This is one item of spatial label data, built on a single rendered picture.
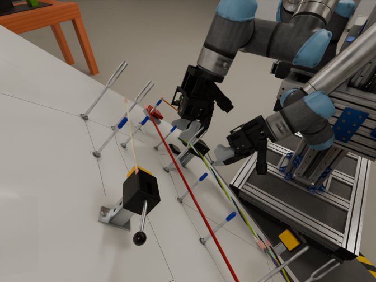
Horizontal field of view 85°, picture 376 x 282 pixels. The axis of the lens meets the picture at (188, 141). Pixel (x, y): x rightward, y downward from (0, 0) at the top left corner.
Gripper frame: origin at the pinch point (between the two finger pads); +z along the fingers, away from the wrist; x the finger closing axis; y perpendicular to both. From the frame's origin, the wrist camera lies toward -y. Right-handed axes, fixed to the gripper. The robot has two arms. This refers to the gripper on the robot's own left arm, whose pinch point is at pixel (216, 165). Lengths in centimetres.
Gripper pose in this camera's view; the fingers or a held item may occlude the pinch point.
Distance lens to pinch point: 68.7
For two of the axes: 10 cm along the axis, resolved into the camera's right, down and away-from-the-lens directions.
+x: -3.4, 3.0, -8.9
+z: -7.7, 4.6, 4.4
